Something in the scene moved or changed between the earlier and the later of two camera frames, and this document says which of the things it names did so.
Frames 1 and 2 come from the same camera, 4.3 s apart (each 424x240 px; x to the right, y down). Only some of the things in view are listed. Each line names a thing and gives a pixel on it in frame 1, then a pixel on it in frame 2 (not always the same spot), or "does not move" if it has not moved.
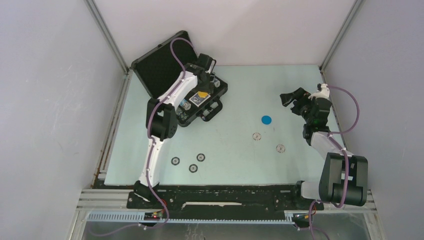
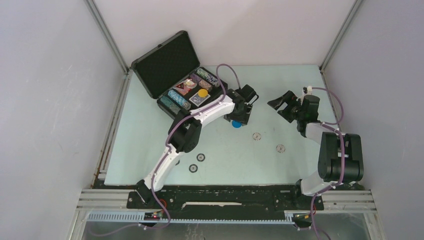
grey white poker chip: x=256 y=136 does not move
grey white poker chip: x=280 y=148 does not move
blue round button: x=266 y=120 -> x=236 y=124
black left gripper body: x=205 y=86 -> x=242 y=115
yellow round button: x=202 y=94 does not move
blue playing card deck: x=197 y=100 does not move
